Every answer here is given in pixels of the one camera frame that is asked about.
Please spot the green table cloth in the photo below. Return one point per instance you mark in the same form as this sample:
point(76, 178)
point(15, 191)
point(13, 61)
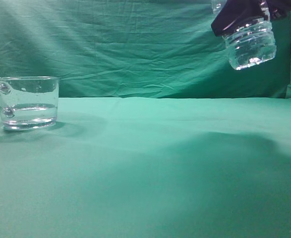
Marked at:
point(150, 168)

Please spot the clear plastic water bottle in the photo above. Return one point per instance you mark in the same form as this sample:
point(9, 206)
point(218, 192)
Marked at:
point(249, 45)

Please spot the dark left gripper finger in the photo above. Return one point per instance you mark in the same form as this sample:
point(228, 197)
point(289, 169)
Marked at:
point(237, 13)

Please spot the clear glass mug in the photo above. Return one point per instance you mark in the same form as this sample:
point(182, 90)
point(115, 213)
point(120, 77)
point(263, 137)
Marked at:
point(28, 102)

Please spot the green backdrop cloth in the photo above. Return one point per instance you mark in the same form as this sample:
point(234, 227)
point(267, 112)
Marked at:
point(133, 48)

